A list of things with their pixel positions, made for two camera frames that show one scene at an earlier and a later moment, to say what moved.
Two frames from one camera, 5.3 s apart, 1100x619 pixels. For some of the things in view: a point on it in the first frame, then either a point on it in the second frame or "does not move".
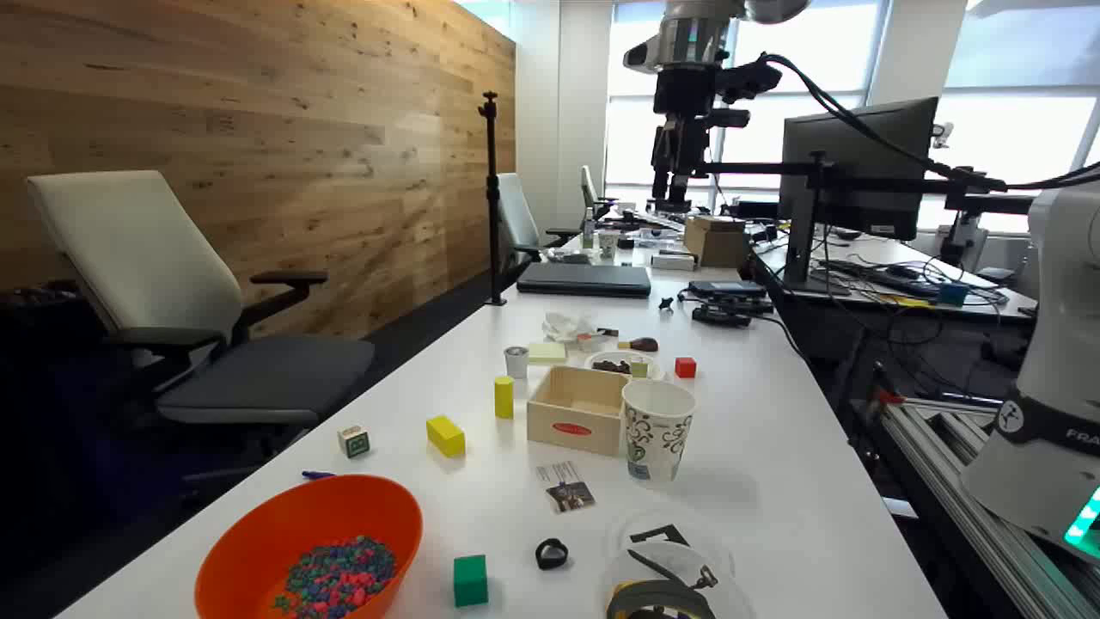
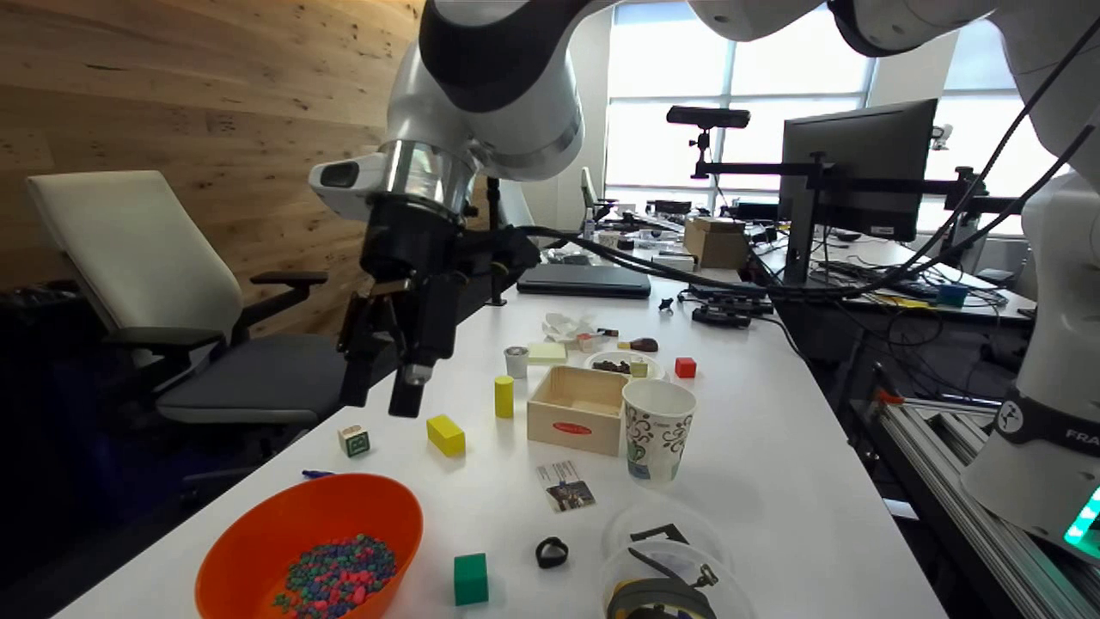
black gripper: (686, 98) → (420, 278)
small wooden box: (577, 412) does not move
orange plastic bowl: (252, 551) does not move
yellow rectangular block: (445, 436) does not move
